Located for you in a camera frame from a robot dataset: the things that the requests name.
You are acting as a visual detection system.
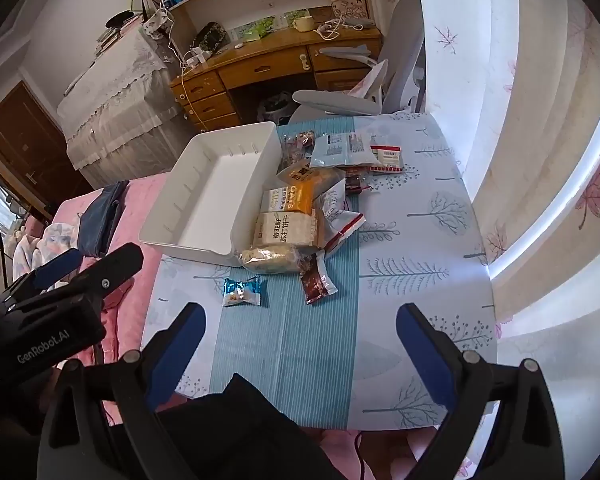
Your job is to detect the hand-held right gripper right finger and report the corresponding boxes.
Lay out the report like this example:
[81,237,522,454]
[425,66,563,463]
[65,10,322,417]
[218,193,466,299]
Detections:
[396,302,566,480]

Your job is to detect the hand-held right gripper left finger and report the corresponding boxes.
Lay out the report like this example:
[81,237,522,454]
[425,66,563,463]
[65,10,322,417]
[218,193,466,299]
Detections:
[37,302,216,480]

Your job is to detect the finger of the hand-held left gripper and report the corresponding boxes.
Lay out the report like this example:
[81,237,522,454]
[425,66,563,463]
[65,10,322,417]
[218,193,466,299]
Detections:
[55,242,145,307]
[0,248,85,307]

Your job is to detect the white plastic tray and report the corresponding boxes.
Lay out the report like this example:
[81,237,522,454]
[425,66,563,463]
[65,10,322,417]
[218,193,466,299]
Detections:
[139,121,282,267]

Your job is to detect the clear rice cake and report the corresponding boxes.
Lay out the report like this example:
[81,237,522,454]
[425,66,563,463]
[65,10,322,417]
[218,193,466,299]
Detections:
[240,244,308,275]

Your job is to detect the orange white snack packet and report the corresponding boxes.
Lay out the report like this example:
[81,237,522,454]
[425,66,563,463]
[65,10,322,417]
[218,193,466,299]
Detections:
[260,180,317,216]

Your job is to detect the light blue snack packet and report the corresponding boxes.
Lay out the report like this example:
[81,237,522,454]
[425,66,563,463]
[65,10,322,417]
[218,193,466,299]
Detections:
[309,131,378,169]

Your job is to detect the floral fleece cloth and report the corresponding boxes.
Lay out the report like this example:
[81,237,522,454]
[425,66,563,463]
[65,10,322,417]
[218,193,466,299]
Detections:
[5,222,81,281]

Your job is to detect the pink blanket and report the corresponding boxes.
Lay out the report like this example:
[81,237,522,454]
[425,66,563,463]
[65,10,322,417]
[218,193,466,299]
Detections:
[10,172,171,431]

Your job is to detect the blue jeans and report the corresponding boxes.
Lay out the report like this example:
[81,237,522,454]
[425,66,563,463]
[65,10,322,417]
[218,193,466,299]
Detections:
[77,180,131,258]

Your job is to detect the blue candy packet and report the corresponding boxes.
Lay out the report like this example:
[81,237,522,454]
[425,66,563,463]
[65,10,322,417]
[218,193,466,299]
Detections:
[222,276,267,308]

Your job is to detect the person's black clothing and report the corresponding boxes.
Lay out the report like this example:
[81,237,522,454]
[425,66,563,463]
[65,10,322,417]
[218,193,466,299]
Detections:
[155,372,351,480]

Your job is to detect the tree print tablecloth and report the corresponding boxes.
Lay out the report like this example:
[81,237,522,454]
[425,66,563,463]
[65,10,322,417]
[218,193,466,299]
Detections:
[140,112,498,431]

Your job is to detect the brown wooden door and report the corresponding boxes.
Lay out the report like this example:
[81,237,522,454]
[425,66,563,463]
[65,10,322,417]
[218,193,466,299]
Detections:
[0,80,93,221]

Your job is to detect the maroon white snack packet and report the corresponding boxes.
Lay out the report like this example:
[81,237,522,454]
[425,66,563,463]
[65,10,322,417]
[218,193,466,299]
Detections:
[299,252,338,306]

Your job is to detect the red white snack packet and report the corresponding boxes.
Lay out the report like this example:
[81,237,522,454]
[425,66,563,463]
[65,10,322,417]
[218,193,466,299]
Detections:
[312,180,348,248]
[325,210,367,257]

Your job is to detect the white lace covered cabinet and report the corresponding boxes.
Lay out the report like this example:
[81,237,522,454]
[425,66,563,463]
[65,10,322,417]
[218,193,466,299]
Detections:
[55,25,196,188]

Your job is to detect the beige cracker packet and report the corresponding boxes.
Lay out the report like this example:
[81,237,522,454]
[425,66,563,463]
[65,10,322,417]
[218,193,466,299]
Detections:
[252,210,321,251]

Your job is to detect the dark red snack packet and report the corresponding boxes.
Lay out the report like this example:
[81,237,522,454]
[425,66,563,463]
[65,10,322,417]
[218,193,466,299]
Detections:
[345,167,376,196]

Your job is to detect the striped red white small packet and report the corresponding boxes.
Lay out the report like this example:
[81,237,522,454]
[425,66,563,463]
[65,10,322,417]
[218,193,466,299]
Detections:
[369,144,406,173]

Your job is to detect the brown translucent pastry packet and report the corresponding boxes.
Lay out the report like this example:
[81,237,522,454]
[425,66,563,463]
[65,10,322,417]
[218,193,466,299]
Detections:
[277,160,346,196]

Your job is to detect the clear nut packet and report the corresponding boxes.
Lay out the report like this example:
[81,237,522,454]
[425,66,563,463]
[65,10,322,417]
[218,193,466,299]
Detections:
[281,130,317,161]

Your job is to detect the floral curtain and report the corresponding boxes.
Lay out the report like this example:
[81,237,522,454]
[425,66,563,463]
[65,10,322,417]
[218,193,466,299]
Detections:
[412,0,600,480]

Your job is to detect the white charger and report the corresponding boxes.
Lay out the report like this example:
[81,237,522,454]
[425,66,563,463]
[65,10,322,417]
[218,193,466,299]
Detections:
[182,47,211,68]

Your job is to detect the black trash bin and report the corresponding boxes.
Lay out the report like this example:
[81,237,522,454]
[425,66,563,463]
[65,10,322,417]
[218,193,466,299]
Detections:
[257,91,296,126]

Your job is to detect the dark pouch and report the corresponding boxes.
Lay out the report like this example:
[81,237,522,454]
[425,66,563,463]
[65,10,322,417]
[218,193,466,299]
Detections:
[192,21,228,56]

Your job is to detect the wooden desk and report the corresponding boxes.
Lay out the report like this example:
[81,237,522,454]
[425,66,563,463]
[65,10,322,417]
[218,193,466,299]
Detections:
[170,25,383,133]

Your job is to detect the green packets on desk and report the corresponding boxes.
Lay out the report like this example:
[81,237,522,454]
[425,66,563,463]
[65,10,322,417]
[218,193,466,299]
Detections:
[232,12,293,41]

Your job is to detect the white plastic bag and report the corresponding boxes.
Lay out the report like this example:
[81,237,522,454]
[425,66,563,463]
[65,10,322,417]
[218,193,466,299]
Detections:
[347,59,388,101]

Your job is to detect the grey office chair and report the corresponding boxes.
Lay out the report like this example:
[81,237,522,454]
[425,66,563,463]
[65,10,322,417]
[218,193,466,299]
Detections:
[290,0,428,126]

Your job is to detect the white patterned box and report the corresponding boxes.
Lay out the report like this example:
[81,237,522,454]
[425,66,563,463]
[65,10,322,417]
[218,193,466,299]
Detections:
[328,0,370,23]

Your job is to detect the white earphone cable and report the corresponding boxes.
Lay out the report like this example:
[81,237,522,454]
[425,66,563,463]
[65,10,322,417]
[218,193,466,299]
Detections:
[312,17,348,41]

